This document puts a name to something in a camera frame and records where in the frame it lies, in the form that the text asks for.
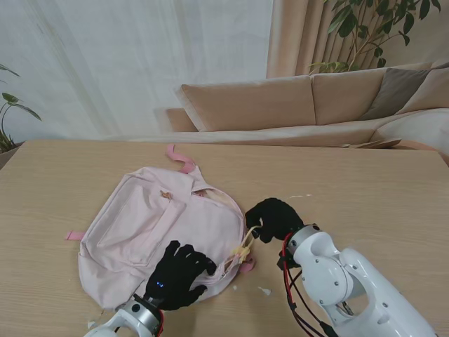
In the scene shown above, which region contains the grey sofa cushion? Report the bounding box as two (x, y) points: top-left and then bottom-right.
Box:
(361, 66), (432, 120)

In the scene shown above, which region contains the pink fabric backpack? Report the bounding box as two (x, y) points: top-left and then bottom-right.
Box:
(64, 144), (257, 312)

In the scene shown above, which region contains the beige sofa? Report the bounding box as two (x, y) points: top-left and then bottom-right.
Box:
(165, 61), (449, 162)

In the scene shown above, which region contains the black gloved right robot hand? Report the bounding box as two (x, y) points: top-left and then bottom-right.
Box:
(244, 197), (305, 244)

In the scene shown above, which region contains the white beanbag cushion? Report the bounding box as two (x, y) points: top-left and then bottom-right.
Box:
(371, 107), (449, 159)

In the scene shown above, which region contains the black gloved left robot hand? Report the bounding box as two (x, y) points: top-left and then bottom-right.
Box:
(143, 240), (217, 312)

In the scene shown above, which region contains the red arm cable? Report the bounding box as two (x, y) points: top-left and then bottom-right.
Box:
(280, 233), (336, 337)
(154, 308), (166, 337)

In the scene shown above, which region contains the yellow yarn zipper pull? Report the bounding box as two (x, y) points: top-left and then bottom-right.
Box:
(229, 225), (262, 267)

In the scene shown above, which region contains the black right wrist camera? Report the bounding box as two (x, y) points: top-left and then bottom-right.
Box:
(276, 251), (294, 272)

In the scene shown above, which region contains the broad-leaved green plant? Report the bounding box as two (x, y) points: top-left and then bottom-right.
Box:
(0, 62), (43, 154)

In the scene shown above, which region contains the red left arm cable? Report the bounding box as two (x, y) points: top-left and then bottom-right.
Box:
(154, 308), (166, 337)

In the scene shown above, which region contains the tall small-leaved green plant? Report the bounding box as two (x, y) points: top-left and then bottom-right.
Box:
(308, 0), (443, 74)

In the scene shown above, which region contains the beige pleated curtain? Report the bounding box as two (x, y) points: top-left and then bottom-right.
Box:
(265, 0), (449, 78)

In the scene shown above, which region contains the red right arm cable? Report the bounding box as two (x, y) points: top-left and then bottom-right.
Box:
(280, 233), (336, 337)

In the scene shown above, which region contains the white sheer curtain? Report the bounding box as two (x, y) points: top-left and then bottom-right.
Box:
(0, 0), (274, 141)

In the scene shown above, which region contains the flat brown cardboard piece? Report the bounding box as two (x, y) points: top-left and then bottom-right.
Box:
(342, 139), (403, 150)

